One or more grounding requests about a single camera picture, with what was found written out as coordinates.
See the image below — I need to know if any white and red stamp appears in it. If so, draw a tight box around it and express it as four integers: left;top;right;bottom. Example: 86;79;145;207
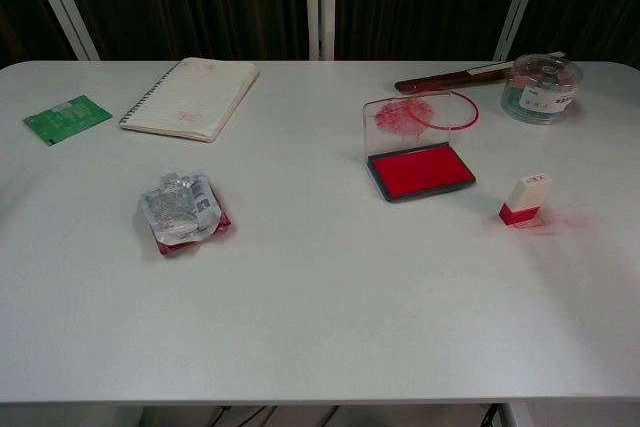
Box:
497;173;554;230

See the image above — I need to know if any red ink pad clear lid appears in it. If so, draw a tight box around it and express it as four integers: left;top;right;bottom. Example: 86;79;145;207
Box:
361;90;478;205

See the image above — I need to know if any red flat packet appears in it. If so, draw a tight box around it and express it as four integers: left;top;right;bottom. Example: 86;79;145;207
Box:
152;181;235;259

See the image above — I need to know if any clear crumpled spout pouch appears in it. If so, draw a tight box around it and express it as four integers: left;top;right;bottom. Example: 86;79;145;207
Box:
137;169;224;247

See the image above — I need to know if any spiral bound lined notebook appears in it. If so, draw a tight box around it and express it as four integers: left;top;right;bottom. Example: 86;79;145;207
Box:
118;56;261;144

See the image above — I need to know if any dark red folded fan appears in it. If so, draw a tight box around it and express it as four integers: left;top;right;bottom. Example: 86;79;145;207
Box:
393;50;567;96

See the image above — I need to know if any clear round clip container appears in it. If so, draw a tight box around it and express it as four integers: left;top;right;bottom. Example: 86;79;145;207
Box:
499;52;585;126

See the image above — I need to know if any green sachet packet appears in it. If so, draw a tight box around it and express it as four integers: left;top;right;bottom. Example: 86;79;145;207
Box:
21;93;114;147

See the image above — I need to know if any white table leg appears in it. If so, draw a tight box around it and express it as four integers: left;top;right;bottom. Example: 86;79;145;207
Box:
492;401;535;427

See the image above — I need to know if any thin red ring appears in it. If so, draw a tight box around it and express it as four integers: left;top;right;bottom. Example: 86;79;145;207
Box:
405;89;482;131

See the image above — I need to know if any white upright frame post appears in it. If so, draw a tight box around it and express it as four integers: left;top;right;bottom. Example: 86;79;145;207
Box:
304;0;338;62

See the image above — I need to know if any black cable bundle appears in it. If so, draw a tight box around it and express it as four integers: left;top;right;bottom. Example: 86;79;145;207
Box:
197;403;336;427

